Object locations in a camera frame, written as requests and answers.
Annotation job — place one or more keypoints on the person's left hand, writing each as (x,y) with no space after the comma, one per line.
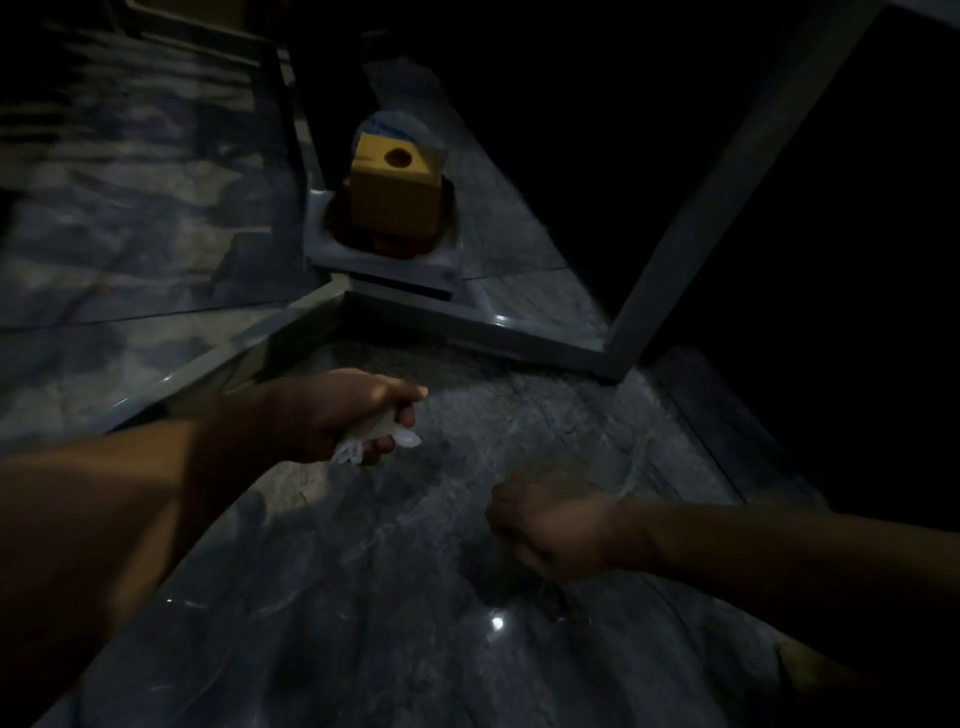
(322,412)

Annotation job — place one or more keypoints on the person's right hand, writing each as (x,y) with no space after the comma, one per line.
(562,525)

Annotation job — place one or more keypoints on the person's right fingers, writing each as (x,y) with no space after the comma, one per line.
(506,517)

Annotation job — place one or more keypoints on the person's left fingers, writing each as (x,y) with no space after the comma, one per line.
(401,394)

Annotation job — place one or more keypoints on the white cloth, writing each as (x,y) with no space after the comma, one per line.
(373,431)

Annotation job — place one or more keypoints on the person's left forearm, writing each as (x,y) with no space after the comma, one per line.
(112,525)

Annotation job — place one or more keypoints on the person's right forearm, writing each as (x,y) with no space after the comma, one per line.
(787,570)

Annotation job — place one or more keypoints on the white square tray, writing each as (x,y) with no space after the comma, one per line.
(375,262)

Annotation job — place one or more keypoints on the yellow box with round hole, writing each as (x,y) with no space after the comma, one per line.
(394,195)

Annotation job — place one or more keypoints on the grey metal frame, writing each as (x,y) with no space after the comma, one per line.
(682,247)

